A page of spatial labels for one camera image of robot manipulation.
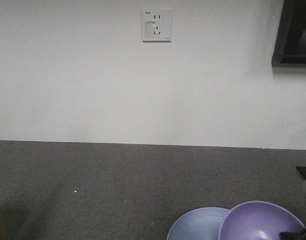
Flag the black induction cooktop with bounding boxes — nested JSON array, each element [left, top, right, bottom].
[[296, 166, 306, 180]]

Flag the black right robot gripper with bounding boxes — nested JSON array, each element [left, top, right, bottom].
[[280, 228, 306, 240]]

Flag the purple plastic bowl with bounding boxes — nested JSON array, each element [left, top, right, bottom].
[[218, 200, 305, 240]]

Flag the white wall power socket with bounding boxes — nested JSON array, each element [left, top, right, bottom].
[[141, 9, 173, 42]]

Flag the light blue plate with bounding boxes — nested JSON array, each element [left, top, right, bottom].
[[167, 207, 229, 240]]

